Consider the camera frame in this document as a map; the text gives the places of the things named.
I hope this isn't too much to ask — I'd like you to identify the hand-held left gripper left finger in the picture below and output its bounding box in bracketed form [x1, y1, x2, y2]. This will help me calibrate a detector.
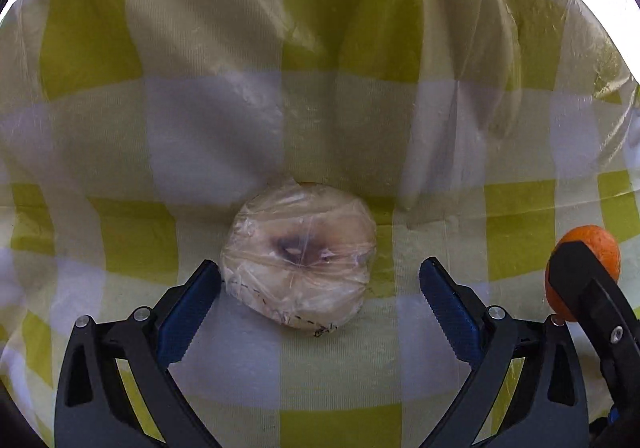
[55, 259, 222, 448]

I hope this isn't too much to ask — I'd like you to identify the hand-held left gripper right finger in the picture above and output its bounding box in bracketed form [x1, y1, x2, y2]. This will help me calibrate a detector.
[419, 257, 592, 448]

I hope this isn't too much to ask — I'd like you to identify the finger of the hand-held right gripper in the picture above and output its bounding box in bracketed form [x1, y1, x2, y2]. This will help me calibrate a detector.
[547, 240, 640, 411]

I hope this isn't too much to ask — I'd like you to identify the small orange tangerine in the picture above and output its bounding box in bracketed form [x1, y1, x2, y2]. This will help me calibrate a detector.
[544, 225, 621, 323]

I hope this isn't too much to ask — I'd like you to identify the plastic cabbage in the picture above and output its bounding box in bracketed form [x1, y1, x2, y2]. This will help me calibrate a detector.
[220, 179, 378, 339]

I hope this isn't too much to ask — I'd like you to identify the yellow white checked tablecloth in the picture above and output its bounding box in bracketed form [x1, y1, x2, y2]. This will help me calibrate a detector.
[0, 0, 640, 448]

